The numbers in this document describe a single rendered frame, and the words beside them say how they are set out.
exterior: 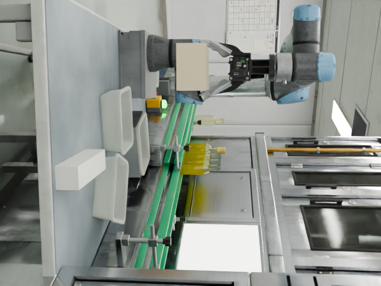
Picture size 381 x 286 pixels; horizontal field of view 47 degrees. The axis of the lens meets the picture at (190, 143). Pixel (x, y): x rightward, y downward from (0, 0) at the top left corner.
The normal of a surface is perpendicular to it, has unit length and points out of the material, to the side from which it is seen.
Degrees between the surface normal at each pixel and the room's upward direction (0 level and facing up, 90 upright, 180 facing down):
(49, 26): 0
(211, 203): 90
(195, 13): 90
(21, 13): 90
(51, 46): 0
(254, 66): 91
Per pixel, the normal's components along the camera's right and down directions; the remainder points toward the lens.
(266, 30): -0.08, 0.43
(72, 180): -0.09, 0.17
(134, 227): -0.04, -0.90
